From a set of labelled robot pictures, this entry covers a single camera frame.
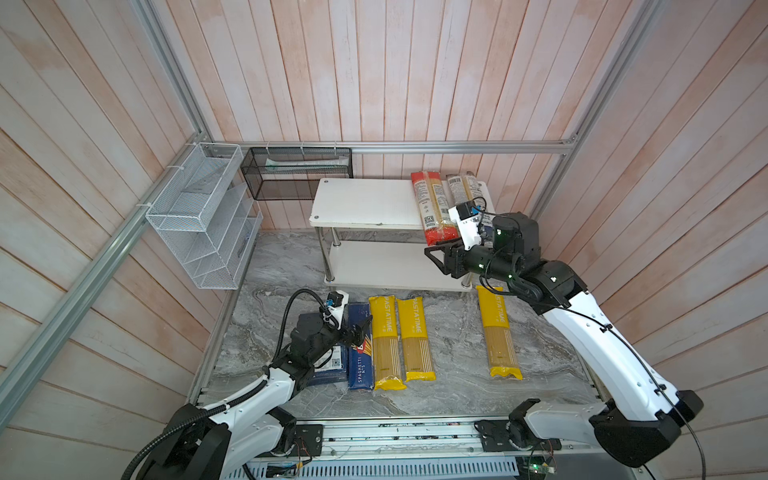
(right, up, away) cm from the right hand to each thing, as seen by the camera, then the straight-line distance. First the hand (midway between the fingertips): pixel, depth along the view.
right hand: (431, 248), depth 66 cm
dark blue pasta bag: (-25, -31, +12) cm, 42 cm away
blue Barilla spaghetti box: (-17, -31, +18) cm, 39 cm away
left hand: (-18, -18, +16) cm, 30 cm away
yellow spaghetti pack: (+25, -29, +22) cm, 44 cm away
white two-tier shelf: (-12, +13, +14) cm, 22 cm away
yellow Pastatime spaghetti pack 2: (-1, -27, +22) cm, 35 cm away
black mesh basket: (-38, +24, +24) cm, 51 cm away
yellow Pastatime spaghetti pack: (-10, -28, +22) cm, 37 cm away
